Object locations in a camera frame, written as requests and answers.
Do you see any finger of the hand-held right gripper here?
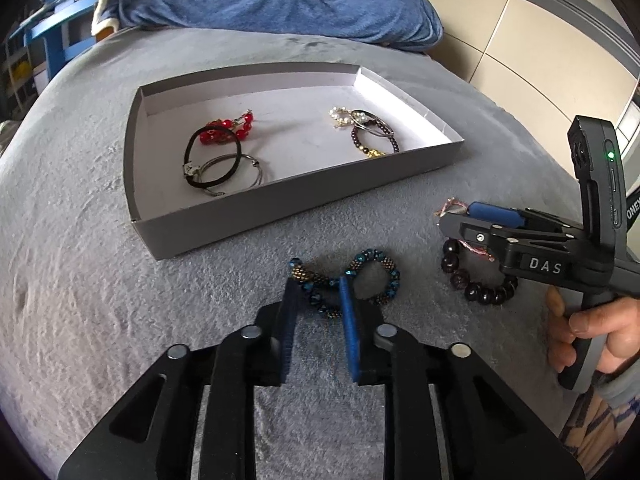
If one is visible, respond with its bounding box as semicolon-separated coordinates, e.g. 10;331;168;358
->
466;202;583;235
438;214;521;261

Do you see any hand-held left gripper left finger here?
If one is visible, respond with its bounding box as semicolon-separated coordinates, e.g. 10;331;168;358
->
57;277;302;480

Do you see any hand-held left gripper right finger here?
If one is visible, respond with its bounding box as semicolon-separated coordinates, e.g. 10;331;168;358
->
340;275;586;480

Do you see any pink thread bracelet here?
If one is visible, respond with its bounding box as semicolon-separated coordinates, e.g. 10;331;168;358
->
433;198;497;262

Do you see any blue beaded bracelet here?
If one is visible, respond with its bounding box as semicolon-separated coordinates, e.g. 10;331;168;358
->
289;248;403;322

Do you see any large dark wooden bead bracelet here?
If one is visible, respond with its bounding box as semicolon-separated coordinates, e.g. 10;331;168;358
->
440;239;519;307

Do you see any small dark bead bracelet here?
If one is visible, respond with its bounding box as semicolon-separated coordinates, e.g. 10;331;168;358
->
350;119;402;159

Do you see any thin silver ring bracelet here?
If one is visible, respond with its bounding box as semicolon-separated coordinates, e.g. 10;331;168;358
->
350;108;397;139

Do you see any silver bangle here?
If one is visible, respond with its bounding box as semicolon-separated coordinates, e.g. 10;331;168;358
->
192;153;267;197

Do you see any grey cardboard box tray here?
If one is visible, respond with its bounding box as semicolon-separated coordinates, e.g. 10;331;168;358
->
123;61;466;261

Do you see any pearl and gold bracelet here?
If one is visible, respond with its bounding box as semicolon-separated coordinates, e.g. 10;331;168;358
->
328;105;375;132

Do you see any black hair tie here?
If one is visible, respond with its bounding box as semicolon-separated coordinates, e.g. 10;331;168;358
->
181;127;244;193

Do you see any red bead bracelet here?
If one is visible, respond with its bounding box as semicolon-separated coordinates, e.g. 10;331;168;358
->
199;108;256;146

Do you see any person's right forearm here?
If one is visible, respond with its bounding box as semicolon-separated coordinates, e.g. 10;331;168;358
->
557;367;640;480

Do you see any person's right hand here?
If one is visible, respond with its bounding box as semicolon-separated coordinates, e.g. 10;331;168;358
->
546;285;640;377

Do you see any beige wardrobe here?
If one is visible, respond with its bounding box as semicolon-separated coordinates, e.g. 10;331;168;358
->
419;0;640;161

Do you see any white and orange cloth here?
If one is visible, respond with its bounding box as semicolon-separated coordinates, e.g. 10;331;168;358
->
91;0;121;37

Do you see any white shelf rack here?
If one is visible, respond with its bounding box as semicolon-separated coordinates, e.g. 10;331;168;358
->
2;35;41;111

